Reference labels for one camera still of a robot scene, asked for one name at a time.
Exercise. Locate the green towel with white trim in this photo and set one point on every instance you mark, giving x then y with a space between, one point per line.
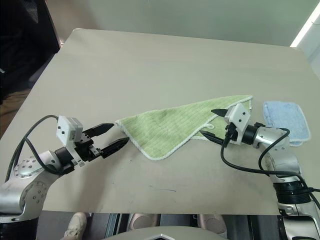
162 130

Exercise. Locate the pinkish rounded shape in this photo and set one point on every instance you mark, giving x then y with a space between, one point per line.
145 221
212 223

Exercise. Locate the silver robot torso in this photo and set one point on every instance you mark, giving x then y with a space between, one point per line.
140 235

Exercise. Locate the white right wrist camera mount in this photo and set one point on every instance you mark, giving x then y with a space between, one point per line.
240 115

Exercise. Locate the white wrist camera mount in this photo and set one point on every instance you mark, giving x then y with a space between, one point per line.
63 130
240 115

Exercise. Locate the white sneaker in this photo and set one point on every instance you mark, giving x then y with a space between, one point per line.
75 225

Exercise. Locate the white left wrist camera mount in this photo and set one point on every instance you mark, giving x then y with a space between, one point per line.
63 130

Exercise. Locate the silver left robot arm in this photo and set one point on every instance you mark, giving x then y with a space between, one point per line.
15 192

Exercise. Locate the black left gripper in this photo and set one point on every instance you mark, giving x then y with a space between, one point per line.
85 147

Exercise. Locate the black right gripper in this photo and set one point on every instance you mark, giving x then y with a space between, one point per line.
231 132

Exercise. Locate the folded light blue towel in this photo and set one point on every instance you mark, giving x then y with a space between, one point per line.
285 115

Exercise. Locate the grey metal table frame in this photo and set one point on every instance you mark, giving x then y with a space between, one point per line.
117 222

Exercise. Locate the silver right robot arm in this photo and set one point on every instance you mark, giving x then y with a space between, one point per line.
285 160

